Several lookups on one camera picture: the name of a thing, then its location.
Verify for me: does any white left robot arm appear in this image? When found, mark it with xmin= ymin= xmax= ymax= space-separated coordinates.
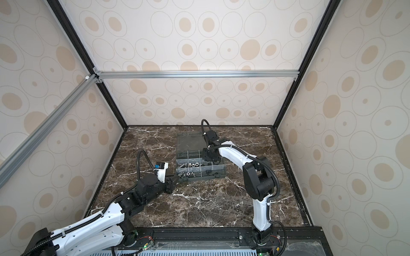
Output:
xmin=23 ymin=174 xmax=179 ymax=256

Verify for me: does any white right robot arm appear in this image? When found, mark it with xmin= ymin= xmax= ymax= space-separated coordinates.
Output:
xmin=202 ymin=130 xmax=280 ymax=232

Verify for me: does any clear grey compartment organizer box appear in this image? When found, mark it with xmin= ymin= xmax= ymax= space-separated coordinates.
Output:
xmin=176 ymin=132 xmax=226 ymax=182

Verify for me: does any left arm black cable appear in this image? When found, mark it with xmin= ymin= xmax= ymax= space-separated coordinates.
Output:
xmin=20 ymin=149 xmax=156 ymax=256

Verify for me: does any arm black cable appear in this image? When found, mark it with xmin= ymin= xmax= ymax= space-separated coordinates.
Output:
xmin=200 ymin=119 xmax=287 ymax=253
xmin=20 ymin=149 xmax=156 ymax=256

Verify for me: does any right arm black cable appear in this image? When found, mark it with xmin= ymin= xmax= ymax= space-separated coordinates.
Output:
xmin=200 ymin=119 xmax=287 ymax=253

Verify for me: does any horizontal aluminium frame bar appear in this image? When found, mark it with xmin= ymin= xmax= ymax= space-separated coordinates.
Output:
xmin=96 ymin=70 xmax=300 ymax=79

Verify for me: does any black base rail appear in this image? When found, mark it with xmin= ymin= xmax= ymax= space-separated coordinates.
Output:
xmin=57 ymin=225 xmax=334 ymax=256

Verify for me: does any diagonal aluminium frame bar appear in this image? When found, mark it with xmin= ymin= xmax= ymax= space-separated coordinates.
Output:
xmin=1 ymin=74 xmax=97 ymax=186

